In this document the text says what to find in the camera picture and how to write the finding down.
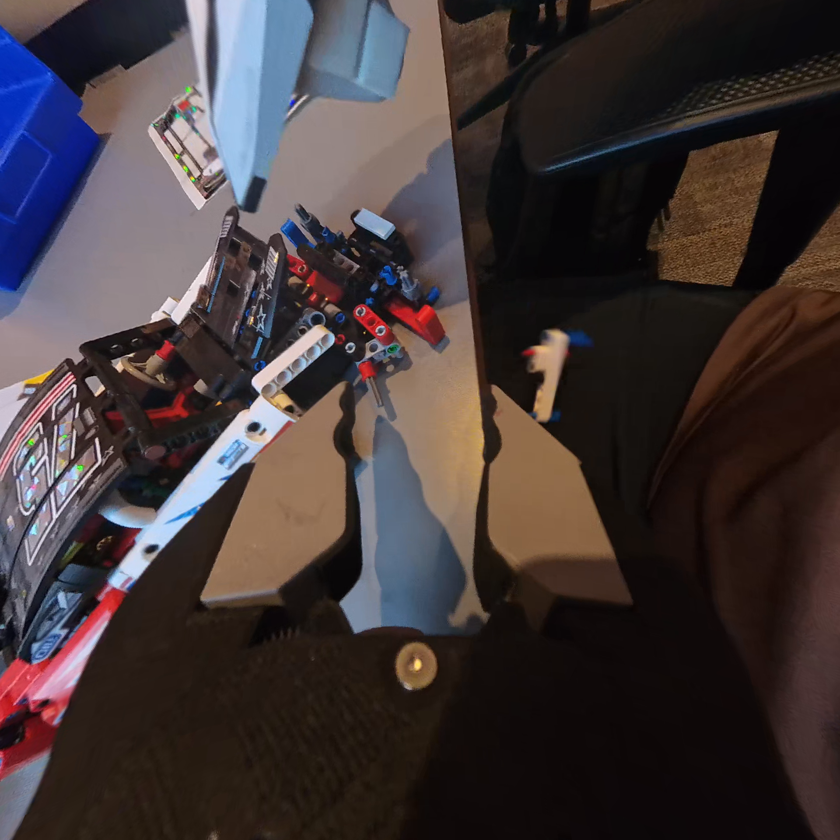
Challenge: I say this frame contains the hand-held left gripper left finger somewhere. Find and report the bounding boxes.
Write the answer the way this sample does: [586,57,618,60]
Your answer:
[200,382,363,608]

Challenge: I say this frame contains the white brick beam piece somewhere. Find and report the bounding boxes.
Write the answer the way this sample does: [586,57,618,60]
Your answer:
[521,328,592,422]

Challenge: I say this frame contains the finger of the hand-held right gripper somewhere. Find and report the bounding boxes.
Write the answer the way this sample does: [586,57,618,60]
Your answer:
[187,0,312,212]

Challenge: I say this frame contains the toy brick race car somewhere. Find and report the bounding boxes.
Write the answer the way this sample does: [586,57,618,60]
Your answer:
[0,203,450,775]

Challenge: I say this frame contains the grey desk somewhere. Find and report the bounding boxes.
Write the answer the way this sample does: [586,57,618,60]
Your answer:
[0,0,490,631]

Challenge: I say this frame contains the brown sweater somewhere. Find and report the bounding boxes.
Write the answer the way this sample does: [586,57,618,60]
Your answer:
[646,285,840,840]

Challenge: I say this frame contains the black office chair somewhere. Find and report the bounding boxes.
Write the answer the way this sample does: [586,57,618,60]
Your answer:
[443,0,840,293]

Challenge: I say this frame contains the holographic sticker sheet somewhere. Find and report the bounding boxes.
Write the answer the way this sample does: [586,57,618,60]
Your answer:
[147,85,231,211]

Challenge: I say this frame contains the blue plastic bin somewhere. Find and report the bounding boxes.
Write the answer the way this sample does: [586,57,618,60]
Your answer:
[0,26,101,291]

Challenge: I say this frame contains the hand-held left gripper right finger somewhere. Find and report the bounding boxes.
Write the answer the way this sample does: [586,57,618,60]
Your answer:
[474,386,632,608]

